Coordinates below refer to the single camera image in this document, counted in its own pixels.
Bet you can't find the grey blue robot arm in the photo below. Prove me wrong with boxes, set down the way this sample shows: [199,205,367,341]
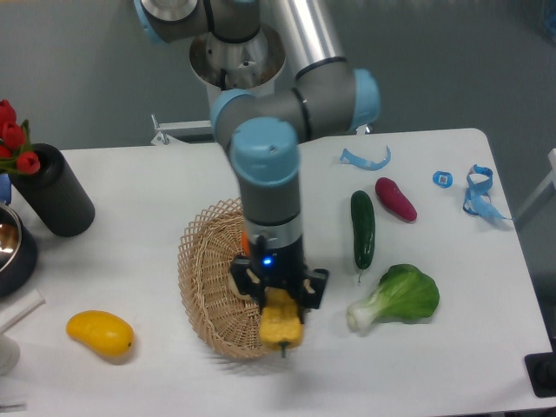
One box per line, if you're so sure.
[135,1,381,317]

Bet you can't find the orange fruit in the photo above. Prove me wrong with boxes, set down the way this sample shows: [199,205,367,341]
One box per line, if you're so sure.
[241,231,250,255]

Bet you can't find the yellow mango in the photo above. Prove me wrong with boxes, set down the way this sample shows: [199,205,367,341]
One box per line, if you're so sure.
[66,310,135,358]

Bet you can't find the woven wicker basket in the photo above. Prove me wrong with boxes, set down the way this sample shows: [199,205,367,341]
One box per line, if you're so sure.
[177,198,270,360]

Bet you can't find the purple sweet potato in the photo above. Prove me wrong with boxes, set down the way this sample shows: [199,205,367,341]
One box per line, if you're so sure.
[374,177,417,222]

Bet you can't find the green cucumber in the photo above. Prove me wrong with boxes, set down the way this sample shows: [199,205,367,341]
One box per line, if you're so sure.
[350,190,376,270]

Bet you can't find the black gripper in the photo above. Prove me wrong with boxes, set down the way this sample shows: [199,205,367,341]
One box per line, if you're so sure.
[229,235,329,324]

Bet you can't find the green bok choy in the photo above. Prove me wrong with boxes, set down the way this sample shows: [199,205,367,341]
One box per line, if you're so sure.
[346,264,440,332]

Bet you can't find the beige steamed bun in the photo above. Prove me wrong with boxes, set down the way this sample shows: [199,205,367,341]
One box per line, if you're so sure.
[228,281,252,301]

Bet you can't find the white stand object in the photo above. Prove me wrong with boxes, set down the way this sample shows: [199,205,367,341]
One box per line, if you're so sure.
[1,289,45,376]

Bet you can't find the black cylindrical vase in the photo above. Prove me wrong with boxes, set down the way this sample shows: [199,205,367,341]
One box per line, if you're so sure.
[10,143,96,237]

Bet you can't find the steel bowl black rim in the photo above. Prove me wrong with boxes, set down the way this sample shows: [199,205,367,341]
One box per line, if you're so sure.
[1,203,38,297]

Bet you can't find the black device at edge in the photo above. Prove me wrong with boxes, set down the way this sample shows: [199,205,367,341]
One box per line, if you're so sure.
[524,352,555,398]

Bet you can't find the red tulip flowers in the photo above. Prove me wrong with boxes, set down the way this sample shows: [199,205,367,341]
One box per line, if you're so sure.
[1,99,41,175]

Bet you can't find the blue paper strip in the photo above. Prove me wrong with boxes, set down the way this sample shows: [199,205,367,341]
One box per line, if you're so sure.
[339,146,392,171]

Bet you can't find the blue ribbon lanyard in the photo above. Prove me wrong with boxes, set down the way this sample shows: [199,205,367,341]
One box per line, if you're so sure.
[461,163,513,222]

